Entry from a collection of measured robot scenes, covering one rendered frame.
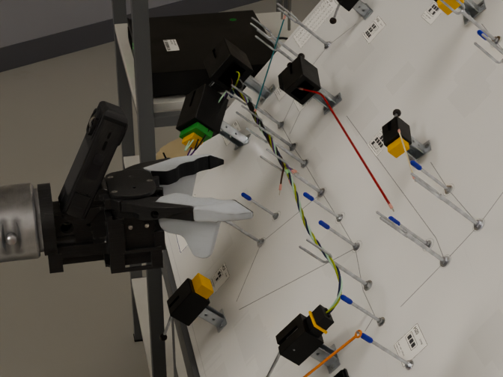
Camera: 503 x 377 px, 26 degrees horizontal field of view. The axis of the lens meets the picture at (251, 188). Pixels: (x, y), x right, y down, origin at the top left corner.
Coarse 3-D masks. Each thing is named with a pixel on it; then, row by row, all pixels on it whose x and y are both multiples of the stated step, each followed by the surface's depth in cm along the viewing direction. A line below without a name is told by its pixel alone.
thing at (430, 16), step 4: (432, 4) 197; (436, 4) 196; (428, 8) 198; (432, 8) 197; (436, 8) 195; (424, 12) 198; (428, 12) 197; (432, 12) 196; (436, 12) 195; (440, 12) 194; (424, 16) 197; (428, 16) 196; (432, 16) 195; (436, 16) 194; (428, 20) 195; (432, 20) 194
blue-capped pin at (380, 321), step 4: (344, 296) 158; (344, 300) 158; (348, 300) 158; (352, 304) 159; (356, 304) 159; (360, 308) 160; (364, 312) 160; (368, 312) 160; (372, 316) 161; (376, 316) 161; (376, 320) 161; (380, 320) 161; (384, 320) 161; (380, 324) 162
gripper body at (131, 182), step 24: (48, 192) 105; (120, 192) 105; (144, 192) 105; (48, 216) 104; (72, 216) 106; (96, 216) 107; (120, 216) 105; (48, 240) 104; (72, 240) 107; (96, 240) 108; (120, 240) 106; (144, 240) 107; (120, 264) 107
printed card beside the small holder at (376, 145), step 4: (380, 132) 189; (376, 136) 189; (380, 136) 188; (372, 140) 189; (376, 140) 188; (380, 140) 187; (368, 144) 190; (372, 144) 189; (376, 144) 188; (380, 144) 187; (372, 148) 188; (376, 148) 187; (380, 148) 186; (372, 152) 187; (376, 152) 186; (380, 152) 185; (376, 156) 186
